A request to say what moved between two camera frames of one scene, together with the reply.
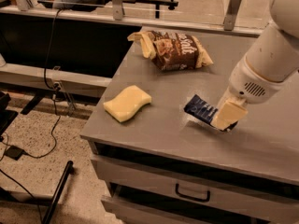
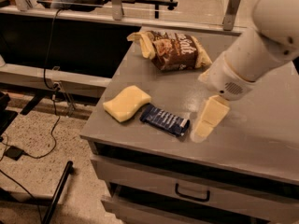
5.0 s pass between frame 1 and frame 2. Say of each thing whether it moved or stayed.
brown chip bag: stayed
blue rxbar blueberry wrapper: moved
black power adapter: stayed
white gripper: moved
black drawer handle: stayed
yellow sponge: stayed
